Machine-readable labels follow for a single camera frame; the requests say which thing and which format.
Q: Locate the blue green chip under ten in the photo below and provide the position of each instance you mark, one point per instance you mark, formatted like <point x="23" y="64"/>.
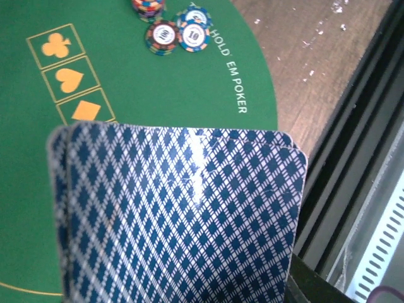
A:
<point x="194" y="13"/>

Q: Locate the black aluminium frame rail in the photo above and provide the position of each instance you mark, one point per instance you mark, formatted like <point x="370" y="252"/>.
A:
<point x="352" y="143"/>

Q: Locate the round green poker mat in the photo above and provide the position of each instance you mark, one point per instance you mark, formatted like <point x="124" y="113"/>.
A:
<point x="56" y="54"/>

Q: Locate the black orange hundred chip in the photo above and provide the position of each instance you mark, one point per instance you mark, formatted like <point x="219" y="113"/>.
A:
<point x="162" y="37"/>

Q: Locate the grey card deck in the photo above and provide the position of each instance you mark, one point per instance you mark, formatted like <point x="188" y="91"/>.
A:
<point x="167" y="214"/>

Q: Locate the blue orange ten chip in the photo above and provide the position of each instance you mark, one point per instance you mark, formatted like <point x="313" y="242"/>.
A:
<point x="194" y="36"/>

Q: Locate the red five chip stack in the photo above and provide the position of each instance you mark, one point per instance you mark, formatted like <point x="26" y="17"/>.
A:
<point x="149" y="11"/>

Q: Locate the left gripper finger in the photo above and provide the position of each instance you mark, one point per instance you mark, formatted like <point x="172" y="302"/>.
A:
<point x="304" y="285"/>

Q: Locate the light blue slotted strip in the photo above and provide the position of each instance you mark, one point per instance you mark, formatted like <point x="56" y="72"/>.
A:
<point x="381" y="249"/>

